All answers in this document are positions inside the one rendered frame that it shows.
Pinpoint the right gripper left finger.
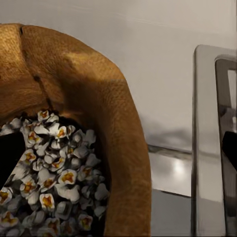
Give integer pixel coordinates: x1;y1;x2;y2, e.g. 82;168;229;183
0;131;26;190

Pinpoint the popcorn bag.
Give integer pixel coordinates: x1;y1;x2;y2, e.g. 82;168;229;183
0;23;152;237

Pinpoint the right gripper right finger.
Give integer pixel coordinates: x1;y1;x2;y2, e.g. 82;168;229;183
221;131;237;170

